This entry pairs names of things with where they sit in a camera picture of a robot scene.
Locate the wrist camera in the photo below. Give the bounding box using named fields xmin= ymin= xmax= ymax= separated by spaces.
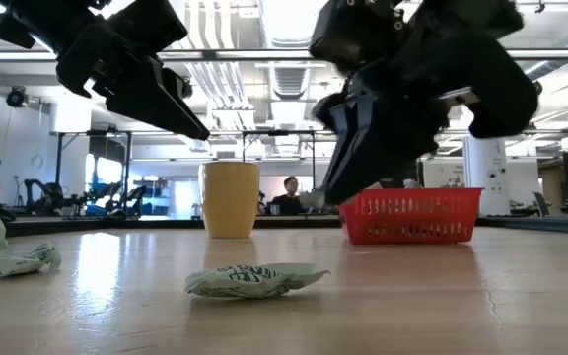
xmin=108 ymin=0 xmax=189 ymax=53
xmin=308 ymin=0 xmax=403 ymax=68

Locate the black aluminium table frame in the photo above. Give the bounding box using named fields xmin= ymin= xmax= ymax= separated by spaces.
xmin=5 ymin=214 xmax=568 ymax=237

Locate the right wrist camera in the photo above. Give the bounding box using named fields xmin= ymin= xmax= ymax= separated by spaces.
xmin=308 ymin=0 xmax=403 ymax=68

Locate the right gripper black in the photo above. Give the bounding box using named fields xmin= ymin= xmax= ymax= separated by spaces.
xmin=313 ymin=14 xmax=539 ymax=204

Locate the black ceiling camera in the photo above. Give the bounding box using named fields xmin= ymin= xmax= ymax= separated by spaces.
xmin=5 ymin=85 xmax=31 ymax=110

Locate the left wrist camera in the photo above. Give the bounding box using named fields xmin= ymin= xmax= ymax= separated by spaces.
xmin=108 ymin=0 xmax=189 ymax=53

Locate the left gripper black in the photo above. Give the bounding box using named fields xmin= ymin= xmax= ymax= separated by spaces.
xmin=0 ymin=0 xmax=210 ymax=141

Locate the person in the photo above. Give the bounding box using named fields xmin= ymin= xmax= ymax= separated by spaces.
xmin=268 ymin=176 xmax=311 ymax=217

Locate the red plastic mesh basket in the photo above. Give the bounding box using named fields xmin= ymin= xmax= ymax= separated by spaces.
xmin=337 ymin=186 xmax=485 ymax=247

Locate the black background rig frame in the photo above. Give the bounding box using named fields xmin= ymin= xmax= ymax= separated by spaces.
xmin=49 ymin=128 xmax=133 ymax=218

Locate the orange-yellow cup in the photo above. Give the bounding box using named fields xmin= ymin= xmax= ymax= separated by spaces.
xmin=199 ymin=161 xmax=261 ymax=241

